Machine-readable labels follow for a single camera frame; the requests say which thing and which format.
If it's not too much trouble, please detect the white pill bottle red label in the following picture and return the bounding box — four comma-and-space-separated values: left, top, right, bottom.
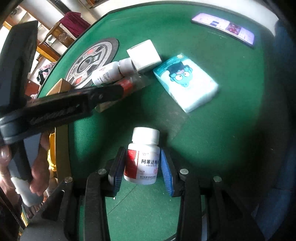
124, 127, 161, 185

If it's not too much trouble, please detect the red tube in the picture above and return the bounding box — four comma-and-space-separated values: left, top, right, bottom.
95, 75, 152, 113

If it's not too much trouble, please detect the small white box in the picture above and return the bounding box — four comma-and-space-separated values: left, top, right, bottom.
126, 40, 162, 72

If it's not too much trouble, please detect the white spray bottle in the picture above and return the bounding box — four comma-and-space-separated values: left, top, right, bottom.
11, 177, 43, 207

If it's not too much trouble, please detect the person's left hand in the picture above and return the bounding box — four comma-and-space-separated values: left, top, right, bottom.
1, 133, 50, 202

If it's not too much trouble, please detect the shallow cardboard box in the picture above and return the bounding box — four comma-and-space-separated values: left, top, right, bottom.
46, 78, 72, 182

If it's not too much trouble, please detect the pile of folded clothes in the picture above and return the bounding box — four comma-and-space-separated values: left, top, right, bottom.
37, 62, 56, 85

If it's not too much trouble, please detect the dark wooden chair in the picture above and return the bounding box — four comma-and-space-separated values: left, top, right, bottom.
39, 21, 74, 48

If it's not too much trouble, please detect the maroon cloth on chair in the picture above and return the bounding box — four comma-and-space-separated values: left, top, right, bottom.
60, 11, 91, 38

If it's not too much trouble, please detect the smartphone with lit screen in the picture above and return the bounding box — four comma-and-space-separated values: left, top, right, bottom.
191, 13, 255, 46

